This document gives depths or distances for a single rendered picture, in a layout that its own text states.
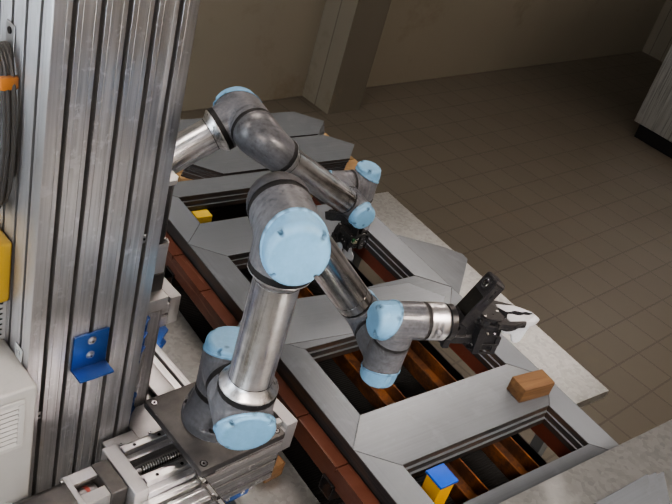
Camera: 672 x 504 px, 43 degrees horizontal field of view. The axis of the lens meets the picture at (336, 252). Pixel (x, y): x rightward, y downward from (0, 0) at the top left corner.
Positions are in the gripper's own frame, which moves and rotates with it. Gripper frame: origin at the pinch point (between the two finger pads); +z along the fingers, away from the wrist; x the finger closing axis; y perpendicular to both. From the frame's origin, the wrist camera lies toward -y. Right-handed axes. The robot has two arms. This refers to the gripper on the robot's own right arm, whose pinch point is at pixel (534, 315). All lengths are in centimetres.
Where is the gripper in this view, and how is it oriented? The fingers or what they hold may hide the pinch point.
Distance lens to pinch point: 179.8
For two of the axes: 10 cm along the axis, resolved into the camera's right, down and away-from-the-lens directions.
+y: -2.3, 8.6, 4.5
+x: 2.9, 5.0, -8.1
